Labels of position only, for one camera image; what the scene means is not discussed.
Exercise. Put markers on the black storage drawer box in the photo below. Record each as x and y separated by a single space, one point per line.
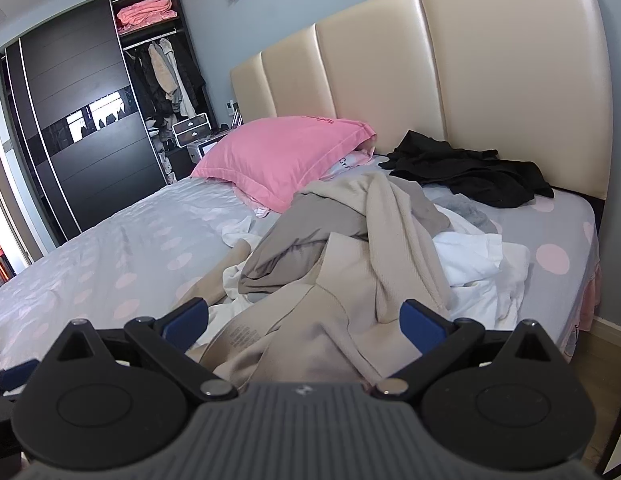
190 127

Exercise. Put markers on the polka dot bed sheet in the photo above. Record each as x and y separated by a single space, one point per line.
115 250

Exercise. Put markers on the black hanging jacket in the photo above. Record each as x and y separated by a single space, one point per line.
195 75

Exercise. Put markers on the white hanging garment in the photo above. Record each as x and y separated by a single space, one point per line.
183 85

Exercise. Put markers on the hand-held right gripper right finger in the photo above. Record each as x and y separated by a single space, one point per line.
419 321

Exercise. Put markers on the grey-brown garment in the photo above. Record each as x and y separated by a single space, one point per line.
290 260

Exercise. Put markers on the small grey garment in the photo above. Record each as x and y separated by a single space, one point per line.
465 210

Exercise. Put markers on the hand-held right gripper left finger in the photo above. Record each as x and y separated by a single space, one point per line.
185 321

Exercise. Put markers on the white printed pillow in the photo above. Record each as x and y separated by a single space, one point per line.
353 160

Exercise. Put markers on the pink pillow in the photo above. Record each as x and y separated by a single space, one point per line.
280 160

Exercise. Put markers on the cream padded headboard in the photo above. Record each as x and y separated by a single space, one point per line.
440 85

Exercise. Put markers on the dark low cabinet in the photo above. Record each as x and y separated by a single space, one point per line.
180 162

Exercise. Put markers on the wall switch panel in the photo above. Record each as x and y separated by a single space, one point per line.
232 106

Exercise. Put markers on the black garment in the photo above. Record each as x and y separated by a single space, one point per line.
465 170

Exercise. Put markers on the beige hanging coat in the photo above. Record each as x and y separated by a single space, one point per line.
160 70

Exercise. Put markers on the dark sliding-door wardrobe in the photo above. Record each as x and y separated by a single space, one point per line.
85 135

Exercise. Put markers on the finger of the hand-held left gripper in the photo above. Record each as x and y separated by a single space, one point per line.
18 374

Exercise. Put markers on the pink folded blanket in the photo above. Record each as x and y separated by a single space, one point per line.
143 12

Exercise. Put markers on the beige knit sweater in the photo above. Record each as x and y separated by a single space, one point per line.
390 240

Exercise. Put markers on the white nightstand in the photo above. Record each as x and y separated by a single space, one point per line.
210 150

